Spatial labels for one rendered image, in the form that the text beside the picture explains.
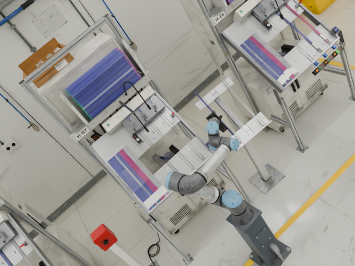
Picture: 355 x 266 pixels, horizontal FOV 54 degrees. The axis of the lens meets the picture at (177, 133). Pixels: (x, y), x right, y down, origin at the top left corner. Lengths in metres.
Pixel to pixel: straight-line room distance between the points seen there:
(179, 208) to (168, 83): 1.93
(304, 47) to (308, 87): 0.61
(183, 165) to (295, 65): 1.24
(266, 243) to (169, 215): 0.96
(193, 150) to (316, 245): 1.14
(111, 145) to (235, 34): 1.39
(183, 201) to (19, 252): 1.37
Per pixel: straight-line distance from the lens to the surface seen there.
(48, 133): 4.32
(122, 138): 2.82
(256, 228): 2.53
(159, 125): 2.81
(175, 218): 3.29
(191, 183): 2.02
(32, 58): 3.02
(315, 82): 3.74
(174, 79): 4.64
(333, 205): 3.04
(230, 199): 2.32
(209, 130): 2.25
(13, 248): 2.95
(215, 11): 3.07
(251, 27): 3.19
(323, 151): 3.39
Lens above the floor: 2.49
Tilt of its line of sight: 34 degrees down
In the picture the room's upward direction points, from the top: 36 degrees counter-clockwise
